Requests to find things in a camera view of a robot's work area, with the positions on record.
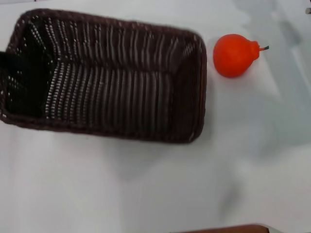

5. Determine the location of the orange plastic pear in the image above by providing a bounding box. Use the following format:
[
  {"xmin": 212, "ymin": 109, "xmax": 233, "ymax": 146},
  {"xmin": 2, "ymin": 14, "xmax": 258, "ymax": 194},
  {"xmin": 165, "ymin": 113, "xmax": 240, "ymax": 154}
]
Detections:
[{"xmin": 213, "ymin": 33, "xmax": 270, "ymax": 79}]

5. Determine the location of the dark brown woven basket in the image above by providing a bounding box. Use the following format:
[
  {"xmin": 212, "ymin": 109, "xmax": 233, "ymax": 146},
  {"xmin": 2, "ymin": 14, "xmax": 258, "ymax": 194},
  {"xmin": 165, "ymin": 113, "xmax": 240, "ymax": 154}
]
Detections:
[{"xmin": 0, "ymin": 8, "xmax": 208, "ymax": 146}]

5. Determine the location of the brown wooden panel edge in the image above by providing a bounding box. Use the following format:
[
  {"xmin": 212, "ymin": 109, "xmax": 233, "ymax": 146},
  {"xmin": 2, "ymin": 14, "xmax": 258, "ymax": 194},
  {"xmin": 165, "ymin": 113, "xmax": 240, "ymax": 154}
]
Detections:
[{"xmin": 188, "ymin": 223, "xmax": 271, "ymax": 233}]

